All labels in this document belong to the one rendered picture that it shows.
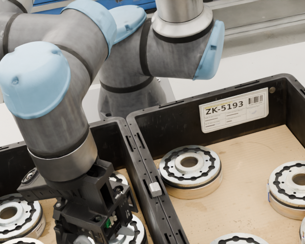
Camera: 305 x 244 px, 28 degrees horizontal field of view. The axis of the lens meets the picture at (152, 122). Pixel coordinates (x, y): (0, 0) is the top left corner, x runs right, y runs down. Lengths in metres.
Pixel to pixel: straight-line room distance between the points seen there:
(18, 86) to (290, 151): 0.57
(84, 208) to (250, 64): 0.89
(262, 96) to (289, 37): 2.11
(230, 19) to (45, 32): 2.70
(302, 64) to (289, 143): 0.51
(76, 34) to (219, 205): 0.40
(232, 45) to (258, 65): 1.56
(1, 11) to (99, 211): 0.28
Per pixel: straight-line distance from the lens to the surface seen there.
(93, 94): 1.40
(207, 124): 1.06
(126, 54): 1.18
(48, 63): 0.63
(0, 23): 0.77
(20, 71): 0.63
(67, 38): 0.70
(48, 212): 1.02
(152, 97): 1.26
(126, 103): 1.25
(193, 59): 1.14
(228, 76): 1.52
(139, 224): 0.91
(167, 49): 1.14
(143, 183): 0.87
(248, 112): 1.08
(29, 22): 0.75
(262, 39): 3.16
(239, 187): 1.00
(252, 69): 1.54
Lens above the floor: 1.49
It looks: 35 degrees down
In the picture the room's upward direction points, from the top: 9 degrees counter-clockwise
